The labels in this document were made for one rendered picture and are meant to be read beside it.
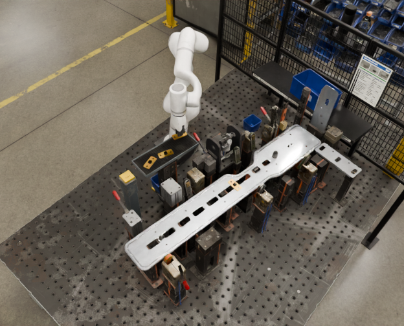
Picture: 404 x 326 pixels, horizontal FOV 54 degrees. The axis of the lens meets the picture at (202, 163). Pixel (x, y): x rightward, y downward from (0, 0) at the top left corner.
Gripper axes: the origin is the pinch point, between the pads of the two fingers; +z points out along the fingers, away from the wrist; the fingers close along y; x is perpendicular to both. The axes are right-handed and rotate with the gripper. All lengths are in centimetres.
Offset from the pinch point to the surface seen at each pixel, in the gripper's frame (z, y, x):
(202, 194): 24.3, 28.6, -0.5
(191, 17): 98, -246, 143
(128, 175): 8.2, 8.5, -35.0
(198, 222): 24, 43, -12
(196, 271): 54, 56, -19
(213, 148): 10.5, 12.0, 15.8
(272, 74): 21, -37, 96
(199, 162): 14.4, 14.4, 4.8
